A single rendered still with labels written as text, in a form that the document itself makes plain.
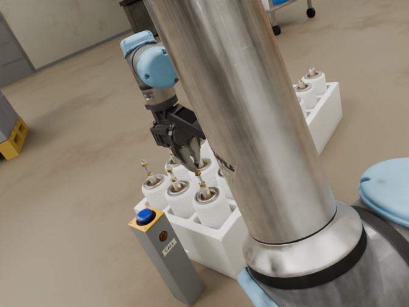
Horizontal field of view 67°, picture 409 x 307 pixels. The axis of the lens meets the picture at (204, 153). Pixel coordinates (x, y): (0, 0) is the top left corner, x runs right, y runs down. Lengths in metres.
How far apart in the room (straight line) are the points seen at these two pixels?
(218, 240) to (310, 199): 0.61
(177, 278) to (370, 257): 0.65
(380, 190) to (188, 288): 0.69
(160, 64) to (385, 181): 0.40
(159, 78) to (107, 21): 9.13
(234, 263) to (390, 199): 0.64
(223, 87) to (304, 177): 0.10
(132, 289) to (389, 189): 0.91
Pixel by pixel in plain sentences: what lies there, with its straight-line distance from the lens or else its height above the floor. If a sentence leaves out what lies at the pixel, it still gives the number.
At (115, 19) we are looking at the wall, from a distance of 9.75.
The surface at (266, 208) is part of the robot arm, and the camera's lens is 0.26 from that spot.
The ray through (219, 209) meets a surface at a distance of 0.86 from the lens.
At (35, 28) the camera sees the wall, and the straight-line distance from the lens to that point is 9.51.
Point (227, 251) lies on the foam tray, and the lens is 0.89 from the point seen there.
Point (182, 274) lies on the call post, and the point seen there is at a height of 0.12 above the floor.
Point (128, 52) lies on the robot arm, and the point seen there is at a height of 0.68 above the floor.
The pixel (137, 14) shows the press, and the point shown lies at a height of 0.48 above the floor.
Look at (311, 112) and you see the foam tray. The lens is 1.29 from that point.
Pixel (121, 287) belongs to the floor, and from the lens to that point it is 1.15.
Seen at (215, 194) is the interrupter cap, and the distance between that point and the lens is 0.87.
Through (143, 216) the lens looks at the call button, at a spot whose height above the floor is 0.33.
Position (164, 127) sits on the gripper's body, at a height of 0.49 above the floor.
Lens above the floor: 0.77
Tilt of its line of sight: 29 degrees down
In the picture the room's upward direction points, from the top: 22 degrees counter-clockwise
